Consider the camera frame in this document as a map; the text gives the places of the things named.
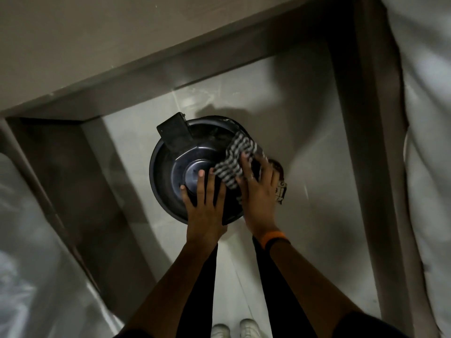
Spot person's left hand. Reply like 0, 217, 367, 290
180, 169, 229, 245

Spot person's right hand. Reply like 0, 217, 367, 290
235, 153, 282, 240

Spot black round waste bin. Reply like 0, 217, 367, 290
149, 112, 282, 225

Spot black white checkered cloth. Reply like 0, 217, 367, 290
213, 132, 269, 204

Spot person's right forearm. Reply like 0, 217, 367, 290
252, 237, 356, 338

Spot person's left forearm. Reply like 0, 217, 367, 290
118, 242, 218, 338

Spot orange wristband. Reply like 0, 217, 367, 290
260, 230, 288, 249

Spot black wristband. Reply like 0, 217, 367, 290
265, 238, 292, 252

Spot brown white patterned fabric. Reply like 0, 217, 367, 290
269, 160, 289, 205

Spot black trousers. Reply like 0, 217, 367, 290
177, 236, 319, 338

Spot white mattress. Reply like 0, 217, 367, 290
380, 0, 451, 338
0, 151, 124, 338

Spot grey-brown wooden desk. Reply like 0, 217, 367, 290
0, 0, 356, 120

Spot grey-brown wooden bed frame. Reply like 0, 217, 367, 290
326, 0, 439, 338
0, 117, 166, 315

